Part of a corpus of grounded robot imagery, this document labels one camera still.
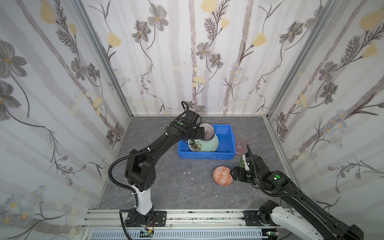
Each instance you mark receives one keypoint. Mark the red patterned bowl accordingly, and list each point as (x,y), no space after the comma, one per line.
(209,132)

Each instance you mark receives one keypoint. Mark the aluminium corner frame post left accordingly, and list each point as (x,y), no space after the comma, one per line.
(101,53)

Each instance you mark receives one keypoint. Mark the light green ceramic plate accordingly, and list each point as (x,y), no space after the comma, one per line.
(204,146)

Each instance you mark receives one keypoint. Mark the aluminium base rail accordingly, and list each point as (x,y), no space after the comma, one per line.
(177,219)

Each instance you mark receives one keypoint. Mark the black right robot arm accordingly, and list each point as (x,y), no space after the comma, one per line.
(315,222)

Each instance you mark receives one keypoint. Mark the green transparent plastic cup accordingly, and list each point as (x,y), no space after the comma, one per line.
(241,160)

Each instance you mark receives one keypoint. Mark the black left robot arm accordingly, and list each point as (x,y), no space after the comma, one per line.
(141,166)

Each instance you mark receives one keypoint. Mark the aluminium corner frame post right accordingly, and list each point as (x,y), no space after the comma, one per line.
(314,35)

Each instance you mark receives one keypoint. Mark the aluminium corner frame post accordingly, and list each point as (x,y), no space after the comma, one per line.
(314,35)
(101,53)

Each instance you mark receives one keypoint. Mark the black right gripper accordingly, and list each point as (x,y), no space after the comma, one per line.
(243,174)

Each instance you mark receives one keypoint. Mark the blue plastic bin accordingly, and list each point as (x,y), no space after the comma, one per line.
(225,150)

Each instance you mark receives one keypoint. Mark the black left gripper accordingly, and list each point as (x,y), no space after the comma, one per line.
(199,132)

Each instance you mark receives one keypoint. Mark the pink transparent plastic cup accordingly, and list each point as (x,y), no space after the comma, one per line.
(241,146)

